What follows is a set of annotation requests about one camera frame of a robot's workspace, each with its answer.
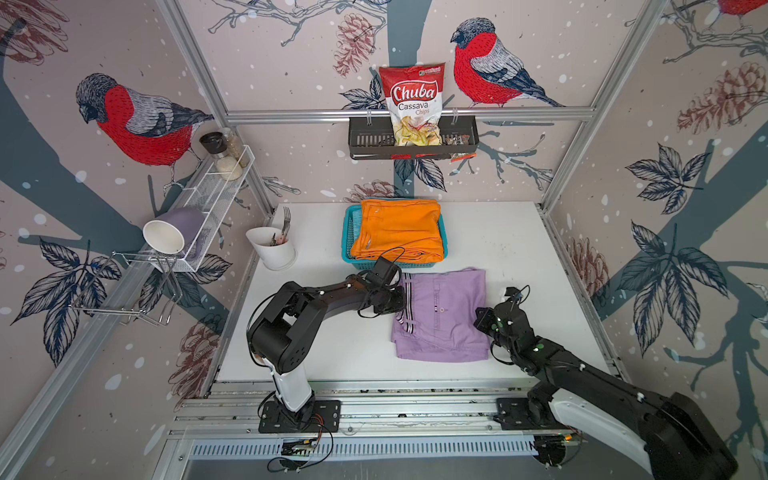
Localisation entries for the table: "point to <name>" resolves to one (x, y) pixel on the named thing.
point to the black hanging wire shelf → (371, 138)
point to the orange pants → (400, 229)
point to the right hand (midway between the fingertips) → (474, 307)
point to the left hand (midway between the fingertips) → (412, 300)
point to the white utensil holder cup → (272, 246)
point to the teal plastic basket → (350, 223)
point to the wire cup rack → (130, 285)
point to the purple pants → (437, 323)
